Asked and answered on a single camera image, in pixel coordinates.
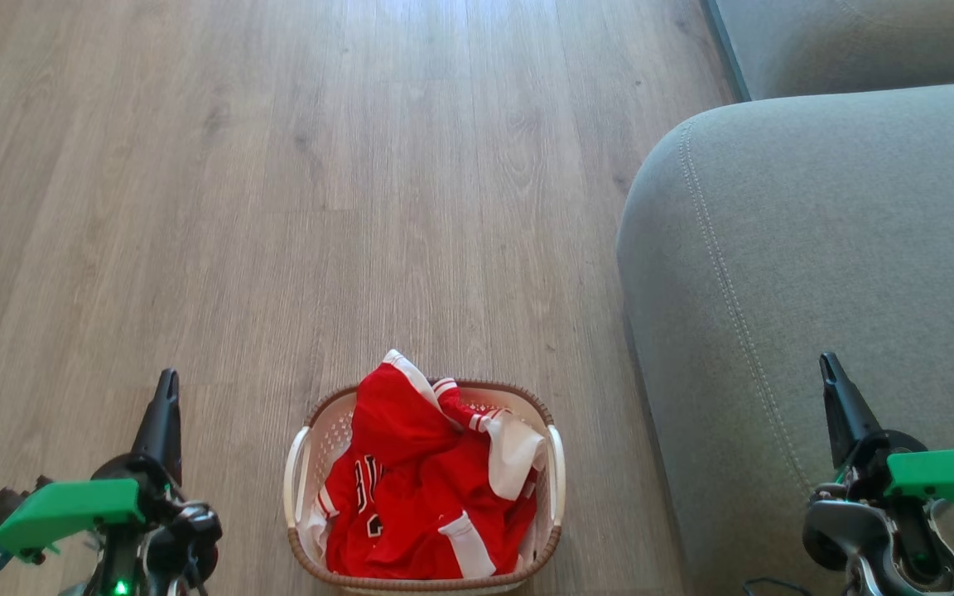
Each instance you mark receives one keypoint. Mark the red white basketball jersey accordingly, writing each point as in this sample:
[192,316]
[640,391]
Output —
[419,488]

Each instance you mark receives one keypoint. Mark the white plastic laundry basket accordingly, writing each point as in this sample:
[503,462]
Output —
[311,463]

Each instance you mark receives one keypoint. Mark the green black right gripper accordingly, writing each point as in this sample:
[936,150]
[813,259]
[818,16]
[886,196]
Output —
[945,476]

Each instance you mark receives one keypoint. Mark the grey fabric sofa cushion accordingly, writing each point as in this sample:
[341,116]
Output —
[858,41]

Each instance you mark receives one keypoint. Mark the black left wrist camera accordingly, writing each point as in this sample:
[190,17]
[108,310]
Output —
[2,507]

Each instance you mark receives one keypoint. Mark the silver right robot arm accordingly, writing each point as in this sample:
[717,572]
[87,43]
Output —
[883,546]

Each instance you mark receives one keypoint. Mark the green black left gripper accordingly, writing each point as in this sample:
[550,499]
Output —
[71,509]

